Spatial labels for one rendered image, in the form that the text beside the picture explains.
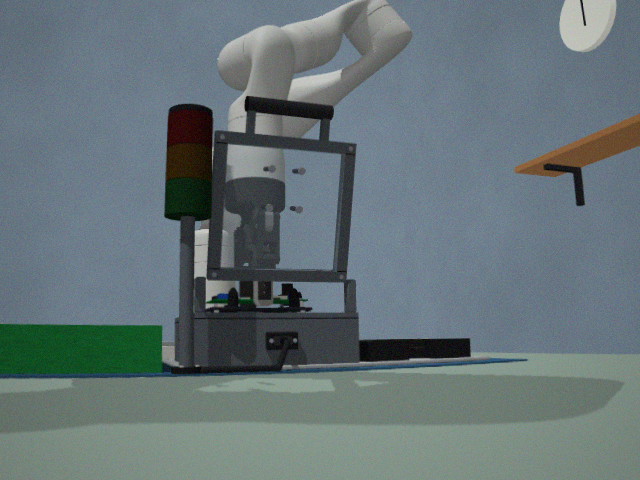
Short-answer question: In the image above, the green bin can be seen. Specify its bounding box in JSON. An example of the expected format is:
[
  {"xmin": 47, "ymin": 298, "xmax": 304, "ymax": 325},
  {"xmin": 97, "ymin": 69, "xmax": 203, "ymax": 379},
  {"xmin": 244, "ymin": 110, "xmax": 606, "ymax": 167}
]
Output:
[{"xmin": 0, "ymin": 324, "xmax": 162, "ymax": 374}]

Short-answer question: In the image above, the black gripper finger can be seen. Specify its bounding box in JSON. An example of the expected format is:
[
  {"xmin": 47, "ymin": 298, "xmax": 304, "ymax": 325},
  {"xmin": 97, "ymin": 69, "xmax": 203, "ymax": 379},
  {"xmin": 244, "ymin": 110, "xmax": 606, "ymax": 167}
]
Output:
[
  {"xmin": 253, "ymin": 281, "xmax": 273, "ymax": 306},
  {"xmin": 239, "ymin": 281, "xmax": 257, "ymax": 308}
]

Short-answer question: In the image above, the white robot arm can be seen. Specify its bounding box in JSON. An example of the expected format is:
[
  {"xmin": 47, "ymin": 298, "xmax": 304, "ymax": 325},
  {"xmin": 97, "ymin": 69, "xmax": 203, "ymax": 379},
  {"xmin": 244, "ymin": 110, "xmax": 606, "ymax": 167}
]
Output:
[{"xmin": 194, "ymin": 0, "xmax": 412, "ymax": 279}]

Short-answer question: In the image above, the green circuit board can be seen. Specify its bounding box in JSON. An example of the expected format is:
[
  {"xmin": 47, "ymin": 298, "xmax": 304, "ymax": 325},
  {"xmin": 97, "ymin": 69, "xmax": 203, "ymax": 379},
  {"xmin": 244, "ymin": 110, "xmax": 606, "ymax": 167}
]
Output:
[{"xmin": 206, "ymin": 293, "xmax": 308, "ymax": 304}]

